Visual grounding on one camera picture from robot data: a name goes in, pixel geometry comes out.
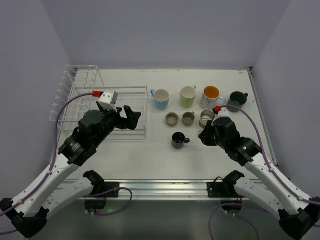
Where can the cream brown mug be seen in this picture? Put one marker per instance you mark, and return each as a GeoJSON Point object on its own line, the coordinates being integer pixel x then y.
{"type": "Point", "coordinates": [205, 116]}

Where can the dark teal wave mug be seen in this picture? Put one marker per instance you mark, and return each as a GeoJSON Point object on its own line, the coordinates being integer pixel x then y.
{"type": "Point", "coordinates": [237, 99]}

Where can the dark blue mug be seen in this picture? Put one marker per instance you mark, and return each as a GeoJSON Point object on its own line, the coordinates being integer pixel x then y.
{"type": "Point", "coordinates": [178, 140]}

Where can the speckled beige small cup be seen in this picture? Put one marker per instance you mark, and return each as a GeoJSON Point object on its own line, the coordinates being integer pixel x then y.
{"type": "Point", "coordinates": [171, 119]}

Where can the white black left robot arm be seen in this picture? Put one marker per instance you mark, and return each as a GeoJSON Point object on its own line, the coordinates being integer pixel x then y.
{"type": "Point", "coordinates": [26, 211]}

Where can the aluminium mounting rail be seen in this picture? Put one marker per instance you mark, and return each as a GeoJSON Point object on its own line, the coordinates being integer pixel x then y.
{"type": "Point", "coordinates": [169, 190]}

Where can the white patterned orange-inside mug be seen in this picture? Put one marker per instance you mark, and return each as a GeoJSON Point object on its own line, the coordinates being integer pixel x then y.
{"type": "Point", "coordinates": [211, 97]}

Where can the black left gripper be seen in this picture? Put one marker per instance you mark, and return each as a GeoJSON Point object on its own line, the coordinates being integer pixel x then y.
{"type": "Point", "coordinates": [122, 119]}

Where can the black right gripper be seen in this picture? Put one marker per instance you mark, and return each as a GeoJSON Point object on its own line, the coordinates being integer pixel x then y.
{"type": "Point", "coordinates": [211, 135]}

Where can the light blue mug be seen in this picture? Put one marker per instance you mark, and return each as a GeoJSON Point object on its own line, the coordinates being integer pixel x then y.
{"type": "Point", "coordinates": [161, 98]}

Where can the pale yellow mug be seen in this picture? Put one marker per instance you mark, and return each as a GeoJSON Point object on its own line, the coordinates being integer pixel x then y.
{"type": "Point", "coordinates": [187, 96]}

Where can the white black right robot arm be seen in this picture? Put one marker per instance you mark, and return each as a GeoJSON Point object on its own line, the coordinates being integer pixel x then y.
{"type": "Point", "coordinates": [296, 211]}

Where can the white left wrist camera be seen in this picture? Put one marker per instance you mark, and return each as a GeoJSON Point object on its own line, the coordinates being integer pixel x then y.
{"type": "Point", "coordinates": [107, 100]}

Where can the grey small cup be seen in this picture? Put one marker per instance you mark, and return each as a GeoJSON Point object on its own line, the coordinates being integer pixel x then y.
{"type": "Point", "coordinates": [188, 118]}

